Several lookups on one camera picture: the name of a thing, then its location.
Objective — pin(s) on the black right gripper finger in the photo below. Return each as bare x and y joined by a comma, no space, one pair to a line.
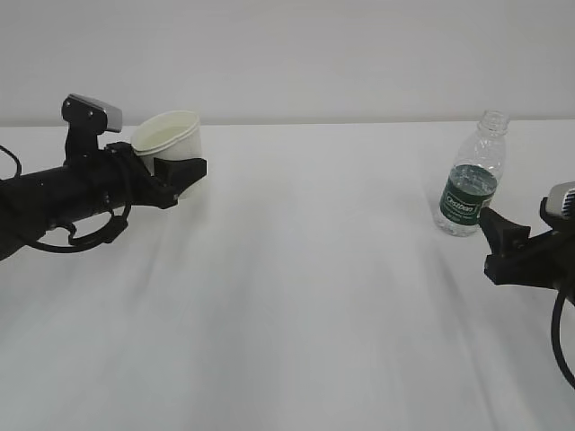
503,236

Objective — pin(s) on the clear water bottle green label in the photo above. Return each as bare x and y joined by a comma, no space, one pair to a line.
474,176

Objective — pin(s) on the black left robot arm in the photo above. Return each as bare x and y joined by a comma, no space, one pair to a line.
80,206

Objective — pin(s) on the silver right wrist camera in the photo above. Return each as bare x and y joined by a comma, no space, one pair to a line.
557,209

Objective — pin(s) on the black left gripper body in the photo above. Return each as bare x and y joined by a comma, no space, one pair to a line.
145,189

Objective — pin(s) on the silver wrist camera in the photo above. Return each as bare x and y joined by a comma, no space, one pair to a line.
557,209
87,119

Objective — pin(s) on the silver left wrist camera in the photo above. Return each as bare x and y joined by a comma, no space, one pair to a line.
87,119

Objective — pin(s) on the white paper cup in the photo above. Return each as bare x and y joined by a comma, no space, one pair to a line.
171,136

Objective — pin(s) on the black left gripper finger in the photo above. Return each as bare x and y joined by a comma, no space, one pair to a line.
181,175

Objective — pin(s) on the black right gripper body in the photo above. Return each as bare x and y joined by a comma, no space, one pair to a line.
544,260

